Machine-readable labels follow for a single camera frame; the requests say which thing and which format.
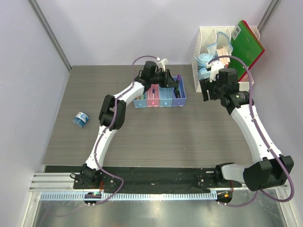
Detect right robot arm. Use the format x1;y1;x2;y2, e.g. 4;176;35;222
199;68;294;191

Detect light blue drawer box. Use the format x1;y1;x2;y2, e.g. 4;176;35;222
133;93;147;108

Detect corner aluminium post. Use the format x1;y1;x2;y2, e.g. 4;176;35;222
27;0;72;71
257;0;281;33

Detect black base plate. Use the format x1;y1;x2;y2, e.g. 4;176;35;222
70;166;242;194

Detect white plastic organizer basket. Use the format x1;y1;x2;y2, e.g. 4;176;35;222
191;26;260;93

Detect wooden sticks bundle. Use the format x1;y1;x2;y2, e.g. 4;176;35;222
216;47;230;67

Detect slotted cable duct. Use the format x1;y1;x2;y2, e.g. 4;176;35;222
40;191;217;201

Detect blue white tape roll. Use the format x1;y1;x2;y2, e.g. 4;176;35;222
72;111;89;128

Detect right corner aluminium post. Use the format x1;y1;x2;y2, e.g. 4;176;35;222
257;0;281;33

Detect left corner aluminium post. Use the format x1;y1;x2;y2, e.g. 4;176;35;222
27;0;72;71

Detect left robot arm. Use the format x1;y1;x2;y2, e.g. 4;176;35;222
75;58;177;189

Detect green cap black highlighter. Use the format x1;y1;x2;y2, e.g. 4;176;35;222
173;88;178;98

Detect purple cap black highlighter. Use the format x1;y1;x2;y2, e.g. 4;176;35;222
176;74;181;93

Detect lower blue tape dispenser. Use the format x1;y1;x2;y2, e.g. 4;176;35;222
197;68;211;80

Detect pink drawer box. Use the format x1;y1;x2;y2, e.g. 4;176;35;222
147;84;160;107

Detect purple drawer box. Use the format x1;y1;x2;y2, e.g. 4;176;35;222
172;76;187;106

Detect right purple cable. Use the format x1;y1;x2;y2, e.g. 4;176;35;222
205;55;295;208

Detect green plastic folder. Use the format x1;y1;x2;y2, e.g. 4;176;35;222
231;20;265;70

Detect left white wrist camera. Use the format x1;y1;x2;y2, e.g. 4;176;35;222
156;57;169;71

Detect clear blue zip bag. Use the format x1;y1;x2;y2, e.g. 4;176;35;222
206;32;233;56

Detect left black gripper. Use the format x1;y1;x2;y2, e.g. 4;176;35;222
151;70;179;88

